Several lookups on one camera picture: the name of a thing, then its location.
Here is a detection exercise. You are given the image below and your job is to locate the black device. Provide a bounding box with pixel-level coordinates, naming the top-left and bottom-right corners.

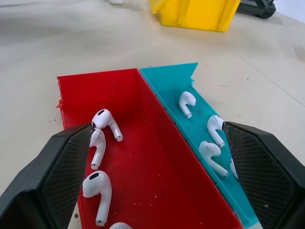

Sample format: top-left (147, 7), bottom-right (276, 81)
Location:
top-left (237, 0), bottom-right (277, 20)

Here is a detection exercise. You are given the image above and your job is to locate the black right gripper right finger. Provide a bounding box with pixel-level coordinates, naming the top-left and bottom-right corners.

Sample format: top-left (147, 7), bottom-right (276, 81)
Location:
top-left (223, 121), bottom-right (305, 229)

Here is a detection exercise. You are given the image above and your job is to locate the red plastic tray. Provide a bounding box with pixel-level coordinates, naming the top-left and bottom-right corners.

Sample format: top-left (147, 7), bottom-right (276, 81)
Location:
top-left (56, 68), bottom-right (244, 229)

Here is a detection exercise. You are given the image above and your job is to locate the yellow plastic tray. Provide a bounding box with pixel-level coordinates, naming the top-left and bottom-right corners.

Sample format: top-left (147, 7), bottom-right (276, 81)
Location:
top-left (147, 0), bottom-right (241, 33)

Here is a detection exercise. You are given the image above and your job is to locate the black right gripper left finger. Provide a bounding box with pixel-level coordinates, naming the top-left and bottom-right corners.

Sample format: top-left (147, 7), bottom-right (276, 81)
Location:
top-left (0, 122), bottom-right (94, 229)

